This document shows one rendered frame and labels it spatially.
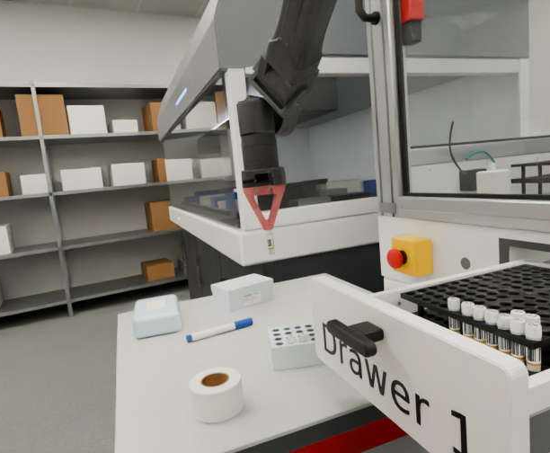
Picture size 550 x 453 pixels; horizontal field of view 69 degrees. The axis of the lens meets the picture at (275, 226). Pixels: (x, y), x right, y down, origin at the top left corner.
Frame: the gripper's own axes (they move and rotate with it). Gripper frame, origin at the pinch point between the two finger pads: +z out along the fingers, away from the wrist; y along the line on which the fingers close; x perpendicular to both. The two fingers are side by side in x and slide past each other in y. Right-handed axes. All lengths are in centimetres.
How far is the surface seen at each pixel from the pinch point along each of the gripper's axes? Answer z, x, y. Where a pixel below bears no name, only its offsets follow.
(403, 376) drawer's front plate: 9.9, -9.5, -32.8
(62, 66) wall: -118, 165, 346
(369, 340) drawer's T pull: 6.1, -6.7, -32.7
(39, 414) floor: 101, 118, 123
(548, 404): 9.7, -18.0, -39.4
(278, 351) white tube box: 19.0, 0.8, -7.1
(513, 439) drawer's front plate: 9.1, -12.8, -43.0
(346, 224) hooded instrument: 12, -27, 60
